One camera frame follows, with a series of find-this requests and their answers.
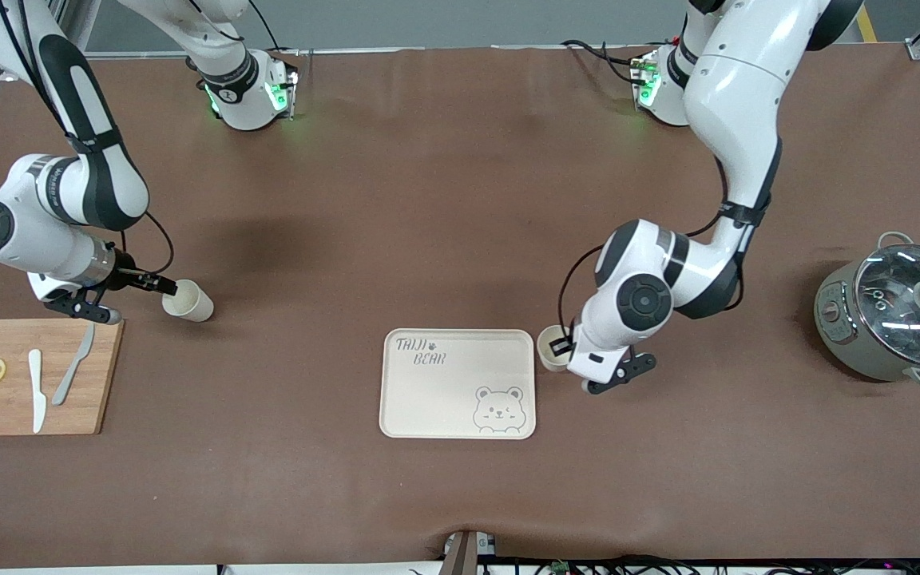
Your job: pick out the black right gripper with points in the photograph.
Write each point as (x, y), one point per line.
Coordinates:
(128, 275)

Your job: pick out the white plastic cup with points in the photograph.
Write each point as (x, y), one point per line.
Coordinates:
(192, 305)
(546, 359)

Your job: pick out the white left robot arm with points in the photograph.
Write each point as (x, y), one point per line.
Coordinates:
(739, 96)

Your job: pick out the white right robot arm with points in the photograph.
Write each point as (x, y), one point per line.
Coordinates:
(29, 228)

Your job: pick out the cream bear print tray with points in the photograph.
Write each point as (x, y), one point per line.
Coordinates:
(444, 391)

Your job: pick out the grey plastic knife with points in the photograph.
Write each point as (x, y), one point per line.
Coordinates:
(69, 375)

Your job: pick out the wooden cutting board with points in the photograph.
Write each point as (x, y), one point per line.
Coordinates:
(13, 335)

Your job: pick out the white plastic knife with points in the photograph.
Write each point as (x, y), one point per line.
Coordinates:
(37, 391)

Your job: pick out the brown table mat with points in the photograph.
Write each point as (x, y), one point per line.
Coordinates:
(428, 200)

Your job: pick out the grey-green cooking pot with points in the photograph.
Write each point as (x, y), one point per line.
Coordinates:
(843, 343)

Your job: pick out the glass pot lid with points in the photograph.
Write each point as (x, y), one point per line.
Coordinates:
(899, 295)

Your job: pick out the table edge camera bracket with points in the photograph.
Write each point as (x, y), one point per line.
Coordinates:
(464, 551)

